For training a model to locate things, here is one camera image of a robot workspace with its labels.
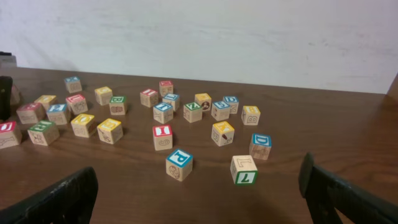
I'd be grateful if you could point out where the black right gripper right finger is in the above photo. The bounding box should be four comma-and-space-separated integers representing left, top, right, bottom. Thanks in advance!
298, 152, 397, 224

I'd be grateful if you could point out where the red U wooden block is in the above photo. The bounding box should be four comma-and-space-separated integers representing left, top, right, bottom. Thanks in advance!
0, 121, 22, 149

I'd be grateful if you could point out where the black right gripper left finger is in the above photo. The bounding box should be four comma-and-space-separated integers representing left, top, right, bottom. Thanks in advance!
1, 167, 98, 223

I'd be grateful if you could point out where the blue d block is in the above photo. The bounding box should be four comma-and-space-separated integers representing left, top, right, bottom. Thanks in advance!
249, 133, 272, 160
223, 96, 239, 114

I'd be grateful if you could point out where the yellow block centre right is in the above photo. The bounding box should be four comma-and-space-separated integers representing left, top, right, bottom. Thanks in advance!
97, 118, 124, 144

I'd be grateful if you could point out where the yellow block upper middle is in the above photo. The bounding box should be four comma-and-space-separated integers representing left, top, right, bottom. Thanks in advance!
95, 86, 113, 106

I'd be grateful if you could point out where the yellow block upper right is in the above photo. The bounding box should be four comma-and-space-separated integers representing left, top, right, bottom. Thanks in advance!
195, 93, 211, 111

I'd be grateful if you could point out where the green R wooden block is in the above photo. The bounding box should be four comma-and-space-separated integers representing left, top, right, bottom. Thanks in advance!
27, 120, 60, 146

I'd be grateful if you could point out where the red i block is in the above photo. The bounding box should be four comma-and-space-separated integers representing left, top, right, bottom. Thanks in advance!
140, 89, 159, 108
152, 124, 173, 151

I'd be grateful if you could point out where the blue P wooden block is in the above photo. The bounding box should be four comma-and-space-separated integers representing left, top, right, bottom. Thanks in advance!
165, 149, 193, 182

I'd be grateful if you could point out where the blue D upper block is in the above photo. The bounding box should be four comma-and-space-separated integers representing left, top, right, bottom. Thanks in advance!
223, 96, 239, 114

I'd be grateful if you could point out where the red E wooden block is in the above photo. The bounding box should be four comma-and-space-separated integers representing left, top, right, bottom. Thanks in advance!
16, 103, 45, 124

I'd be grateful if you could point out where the blue 5 wooden block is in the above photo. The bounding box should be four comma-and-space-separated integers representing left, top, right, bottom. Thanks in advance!
211, 101, 231, 121

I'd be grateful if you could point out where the red H wooden block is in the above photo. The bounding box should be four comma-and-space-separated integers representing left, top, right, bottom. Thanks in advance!
159, 80, 174, 96

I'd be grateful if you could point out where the yellow block near E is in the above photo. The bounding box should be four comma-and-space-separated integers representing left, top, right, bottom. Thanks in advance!
34, 95, 57, 111

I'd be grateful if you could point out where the red U block upper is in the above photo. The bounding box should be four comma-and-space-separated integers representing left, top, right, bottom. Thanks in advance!
66, 94, 88, 115

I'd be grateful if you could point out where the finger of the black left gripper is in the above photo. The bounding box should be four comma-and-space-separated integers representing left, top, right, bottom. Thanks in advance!
0, 76, 13, 121

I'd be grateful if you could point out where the yellow block centre left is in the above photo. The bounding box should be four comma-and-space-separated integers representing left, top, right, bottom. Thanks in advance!
70, 113, 96, 138

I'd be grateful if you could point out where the blue X wooden block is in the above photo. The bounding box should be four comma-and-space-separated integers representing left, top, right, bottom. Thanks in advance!
64, 77, 82, 93

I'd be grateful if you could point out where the green B wooden block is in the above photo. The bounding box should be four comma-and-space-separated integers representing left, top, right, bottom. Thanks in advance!
109, 96, 127, 115

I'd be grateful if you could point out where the yellow 8 wooden block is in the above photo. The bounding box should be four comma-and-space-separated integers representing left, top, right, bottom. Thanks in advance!
241, 106, 261, 126

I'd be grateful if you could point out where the blue 2 wooden block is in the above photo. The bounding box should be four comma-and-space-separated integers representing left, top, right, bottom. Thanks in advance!
47, 103, 71, 125

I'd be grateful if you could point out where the green Z wooden block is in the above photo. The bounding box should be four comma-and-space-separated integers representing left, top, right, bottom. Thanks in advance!
183, 102, 203, 123

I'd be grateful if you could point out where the blue D lower block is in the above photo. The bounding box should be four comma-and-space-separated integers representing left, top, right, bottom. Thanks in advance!
249, 133, 272, 160

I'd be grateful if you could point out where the blue L wooden block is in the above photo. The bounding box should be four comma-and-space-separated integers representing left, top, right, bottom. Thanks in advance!
162, 93, 180, 111

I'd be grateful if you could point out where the blue T wooden block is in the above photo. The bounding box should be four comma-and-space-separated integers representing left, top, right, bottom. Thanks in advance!
153, 102, 174, 124

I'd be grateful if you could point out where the plain L green 7 block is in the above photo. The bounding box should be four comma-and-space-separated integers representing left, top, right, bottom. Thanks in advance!
230, 155, 258, 185

